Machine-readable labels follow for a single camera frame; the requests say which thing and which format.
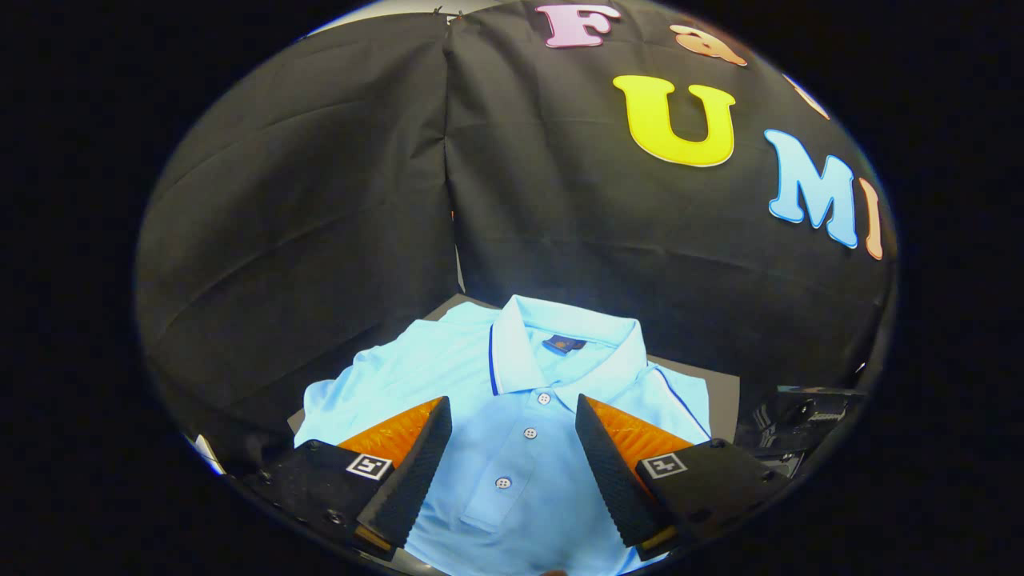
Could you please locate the black backdrop cloth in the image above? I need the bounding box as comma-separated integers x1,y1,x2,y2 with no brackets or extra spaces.
134,0,897,474

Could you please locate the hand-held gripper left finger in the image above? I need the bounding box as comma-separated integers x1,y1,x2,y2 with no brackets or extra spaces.
240,396,454,561

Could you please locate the light blue polo shirt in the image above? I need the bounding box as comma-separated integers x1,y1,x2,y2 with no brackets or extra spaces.
294,294,713,576

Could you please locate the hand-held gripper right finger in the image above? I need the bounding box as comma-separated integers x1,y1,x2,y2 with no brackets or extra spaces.
574,394,793,561

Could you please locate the grey cabinet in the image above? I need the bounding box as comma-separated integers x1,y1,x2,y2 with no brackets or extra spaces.
286,293,742,449

